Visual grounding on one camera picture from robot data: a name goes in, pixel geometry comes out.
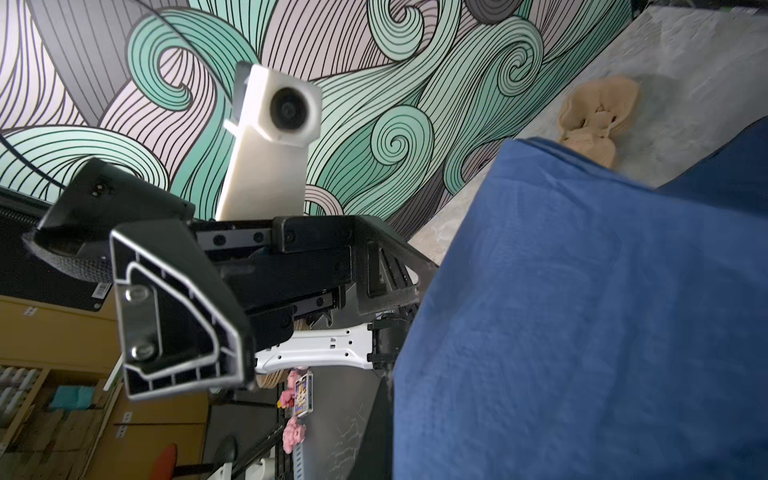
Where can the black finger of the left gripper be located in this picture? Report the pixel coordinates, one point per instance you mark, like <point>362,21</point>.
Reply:
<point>388,272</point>

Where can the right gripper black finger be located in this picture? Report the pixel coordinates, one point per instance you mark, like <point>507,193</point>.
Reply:
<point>374,459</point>

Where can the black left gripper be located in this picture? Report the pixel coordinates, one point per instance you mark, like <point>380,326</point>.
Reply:
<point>201,304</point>

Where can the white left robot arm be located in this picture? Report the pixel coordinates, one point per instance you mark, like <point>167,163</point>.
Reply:
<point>213,304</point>

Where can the pink plush toy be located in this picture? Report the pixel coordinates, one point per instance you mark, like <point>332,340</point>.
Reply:
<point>294,432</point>

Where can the small printed card box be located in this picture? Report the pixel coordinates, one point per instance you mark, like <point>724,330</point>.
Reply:
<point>304,395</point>

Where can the brown pulp cup carrier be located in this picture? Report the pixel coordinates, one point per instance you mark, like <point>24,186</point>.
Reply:
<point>594,114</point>

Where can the navy blue napkin stack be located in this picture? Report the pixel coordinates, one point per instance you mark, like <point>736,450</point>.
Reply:
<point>734,176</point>

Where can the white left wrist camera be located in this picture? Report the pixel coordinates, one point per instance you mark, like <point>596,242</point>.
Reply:
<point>276,118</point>

